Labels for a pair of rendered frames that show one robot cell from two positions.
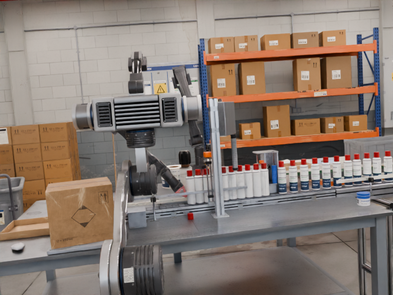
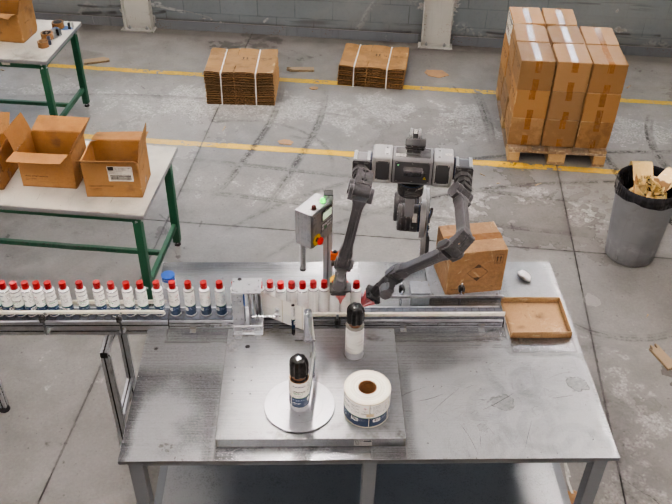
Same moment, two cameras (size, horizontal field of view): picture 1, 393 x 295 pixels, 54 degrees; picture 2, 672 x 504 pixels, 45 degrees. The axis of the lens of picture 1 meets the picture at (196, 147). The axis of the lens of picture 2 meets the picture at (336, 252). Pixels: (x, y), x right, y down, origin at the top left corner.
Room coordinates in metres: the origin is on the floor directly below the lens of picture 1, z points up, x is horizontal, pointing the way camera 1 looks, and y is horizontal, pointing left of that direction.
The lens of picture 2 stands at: (5.29, 0.37, 3.62)
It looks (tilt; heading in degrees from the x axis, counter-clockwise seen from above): 38 degrees down; 188
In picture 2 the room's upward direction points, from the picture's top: 1 degrees clockwise
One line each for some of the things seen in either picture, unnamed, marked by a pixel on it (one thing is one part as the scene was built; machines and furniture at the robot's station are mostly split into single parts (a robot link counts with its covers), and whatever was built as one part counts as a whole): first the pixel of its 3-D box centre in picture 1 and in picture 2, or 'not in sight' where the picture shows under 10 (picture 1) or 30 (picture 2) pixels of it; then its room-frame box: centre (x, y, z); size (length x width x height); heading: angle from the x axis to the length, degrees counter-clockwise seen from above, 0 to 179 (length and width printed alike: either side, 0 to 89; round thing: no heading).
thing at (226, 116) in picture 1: (221, 118); (314, 221); (2.25, -0.16, 1.38); 0.17 x 0.10 x 0.19; 155
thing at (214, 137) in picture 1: (216, 157); (327, 249); (2.18, -0.11, 1.16); 0.04 x 0.04 x 0.67; 10
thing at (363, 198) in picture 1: (363, 198); (168, 279); (2.19, -0.94, 0.87); 0.07 x 0.07 x 0.07
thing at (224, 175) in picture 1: (224, 183); (313, 297); (2.33, -0.15, 0.98); 0.05 x 0.05 x 0.20
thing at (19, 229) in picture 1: (35, 226); (535, 316); (2.15, 0.94, 0.85); 0.30 x 0.26 x 0.04; 100
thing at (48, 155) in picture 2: not in sight; (53, 150); (1.24, -1.97, 0.96); 0.53 x 0.45 x 0.37; 4
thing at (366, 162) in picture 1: (366, 168); (113, 298); (2.50, -1.10, 0.98); 0.05 x 0.05 x 0.20
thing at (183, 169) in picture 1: (185, 172); (354, 330); (2.58, 0.08, 1.03); 0.09 x 0.09 x 0.30
